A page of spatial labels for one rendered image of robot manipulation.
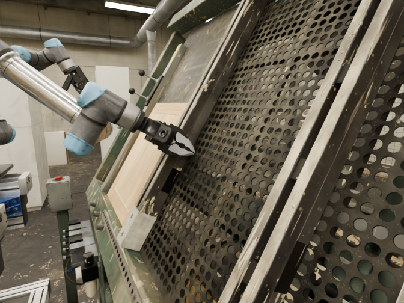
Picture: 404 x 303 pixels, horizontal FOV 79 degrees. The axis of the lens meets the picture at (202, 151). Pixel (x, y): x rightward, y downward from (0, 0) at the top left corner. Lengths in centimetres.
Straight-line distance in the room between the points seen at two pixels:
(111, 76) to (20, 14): 528
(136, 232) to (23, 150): 295
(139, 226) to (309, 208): 58
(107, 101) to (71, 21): 913
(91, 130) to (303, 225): 55
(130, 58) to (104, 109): 902
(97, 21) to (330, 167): 960
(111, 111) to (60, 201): 103
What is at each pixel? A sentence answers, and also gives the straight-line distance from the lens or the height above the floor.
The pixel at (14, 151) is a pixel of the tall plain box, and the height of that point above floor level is 80.
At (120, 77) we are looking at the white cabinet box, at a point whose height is 186.
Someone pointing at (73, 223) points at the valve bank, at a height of 76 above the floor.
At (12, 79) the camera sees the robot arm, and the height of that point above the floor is 144.
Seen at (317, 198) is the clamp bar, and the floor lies 122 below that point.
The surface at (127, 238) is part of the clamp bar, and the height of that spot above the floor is 94.
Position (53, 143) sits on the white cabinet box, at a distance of 633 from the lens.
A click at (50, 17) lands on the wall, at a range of 984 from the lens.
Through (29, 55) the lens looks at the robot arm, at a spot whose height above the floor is 158.
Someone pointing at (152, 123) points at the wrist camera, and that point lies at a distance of 70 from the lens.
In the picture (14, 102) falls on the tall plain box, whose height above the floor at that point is 138.
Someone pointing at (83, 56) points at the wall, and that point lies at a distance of 957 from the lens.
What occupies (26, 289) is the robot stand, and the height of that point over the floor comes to 23.
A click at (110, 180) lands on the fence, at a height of 95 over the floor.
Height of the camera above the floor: 137
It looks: 11 degrees down
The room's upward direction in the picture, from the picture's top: straight up
